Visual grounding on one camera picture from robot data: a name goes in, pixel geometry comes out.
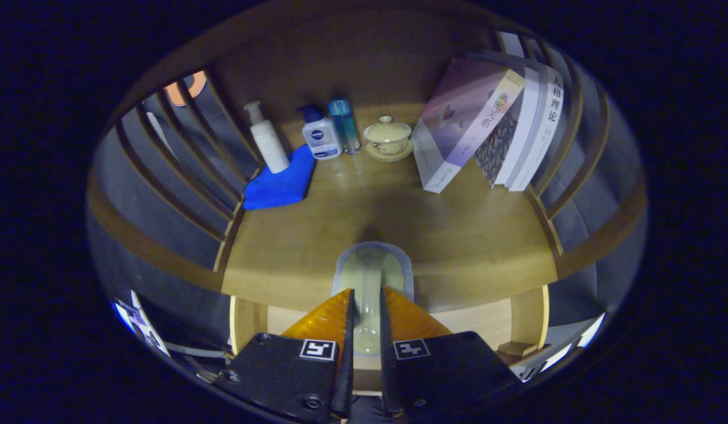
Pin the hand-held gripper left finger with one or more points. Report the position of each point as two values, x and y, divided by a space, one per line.
344 388

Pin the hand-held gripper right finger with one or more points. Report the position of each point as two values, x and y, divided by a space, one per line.
387 383

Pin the wooden drawer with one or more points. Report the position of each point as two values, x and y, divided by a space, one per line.
487 321

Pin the wooden countertop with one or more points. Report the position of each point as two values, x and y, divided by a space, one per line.
458 235

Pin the wooden cabinet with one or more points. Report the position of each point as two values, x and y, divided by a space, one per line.
352 65

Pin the blue cloth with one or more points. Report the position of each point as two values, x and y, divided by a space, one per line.
281 182

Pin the cream lidded tea cup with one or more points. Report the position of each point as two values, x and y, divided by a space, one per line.
387 138

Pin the white lotion bottle blue cap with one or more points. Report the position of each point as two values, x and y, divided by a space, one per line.
321 138

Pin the white pump bottle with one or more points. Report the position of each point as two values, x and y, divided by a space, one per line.
268 144

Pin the patterned cover book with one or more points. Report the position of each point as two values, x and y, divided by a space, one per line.
496 147

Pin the teal bottle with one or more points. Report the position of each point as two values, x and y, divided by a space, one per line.
345 126

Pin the pink purple book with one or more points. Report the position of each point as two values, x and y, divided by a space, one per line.
464 118

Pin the white book black lettering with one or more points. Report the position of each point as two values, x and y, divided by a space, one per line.
543 129

